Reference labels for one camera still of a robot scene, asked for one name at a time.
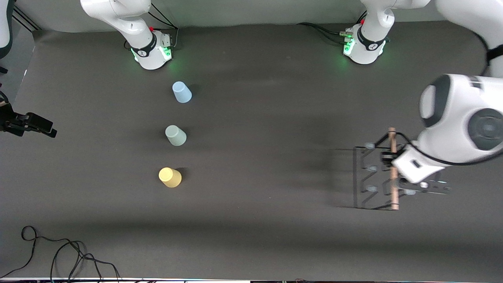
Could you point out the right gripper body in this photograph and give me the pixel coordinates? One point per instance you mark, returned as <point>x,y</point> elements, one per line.
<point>11,122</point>

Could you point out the mint green plastic cup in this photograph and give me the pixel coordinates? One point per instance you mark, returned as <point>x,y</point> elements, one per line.
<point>176,135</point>

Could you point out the yellow plastic cup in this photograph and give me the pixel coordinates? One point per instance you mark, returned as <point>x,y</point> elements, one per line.
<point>170,177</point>

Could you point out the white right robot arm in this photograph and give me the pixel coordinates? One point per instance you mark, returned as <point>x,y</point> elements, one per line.
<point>129,23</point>

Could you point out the light blue plastic cup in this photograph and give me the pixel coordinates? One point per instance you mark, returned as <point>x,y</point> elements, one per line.
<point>182,92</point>

